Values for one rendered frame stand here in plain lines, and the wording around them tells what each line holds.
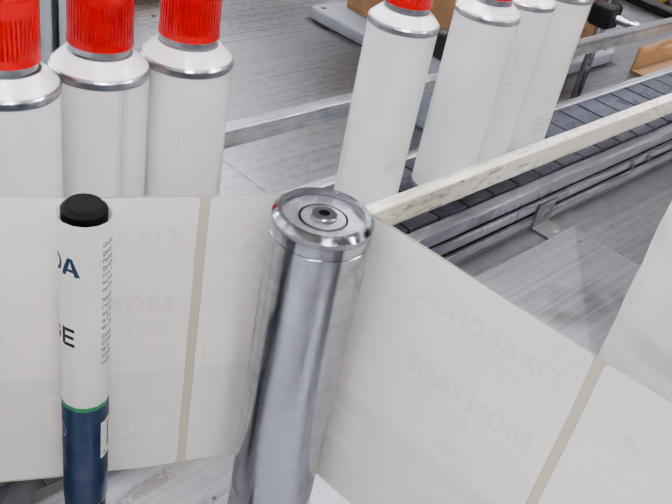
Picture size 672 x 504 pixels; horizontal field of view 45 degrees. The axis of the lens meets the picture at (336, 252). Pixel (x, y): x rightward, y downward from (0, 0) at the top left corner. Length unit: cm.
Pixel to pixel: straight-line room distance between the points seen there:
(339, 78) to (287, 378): 74
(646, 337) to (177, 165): 27
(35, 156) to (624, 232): 60
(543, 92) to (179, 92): 41
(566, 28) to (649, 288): 37
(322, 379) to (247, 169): 49
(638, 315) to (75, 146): 31
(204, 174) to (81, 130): 8
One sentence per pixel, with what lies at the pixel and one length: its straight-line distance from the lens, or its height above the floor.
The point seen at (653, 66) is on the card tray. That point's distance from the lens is 137.
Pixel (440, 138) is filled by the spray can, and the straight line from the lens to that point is 68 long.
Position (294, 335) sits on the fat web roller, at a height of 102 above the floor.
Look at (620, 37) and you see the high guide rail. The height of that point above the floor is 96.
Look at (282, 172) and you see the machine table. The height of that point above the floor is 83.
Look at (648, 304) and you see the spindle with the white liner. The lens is 44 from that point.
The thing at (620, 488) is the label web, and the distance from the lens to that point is 30.
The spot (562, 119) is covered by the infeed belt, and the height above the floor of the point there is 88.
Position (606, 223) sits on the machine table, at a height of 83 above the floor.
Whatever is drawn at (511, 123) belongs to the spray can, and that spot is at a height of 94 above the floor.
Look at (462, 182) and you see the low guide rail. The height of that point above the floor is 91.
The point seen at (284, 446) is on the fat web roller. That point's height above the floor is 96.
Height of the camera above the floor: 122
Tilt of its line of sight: 34 degrees down
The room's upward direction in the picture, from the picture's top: 12 degrees clockwise
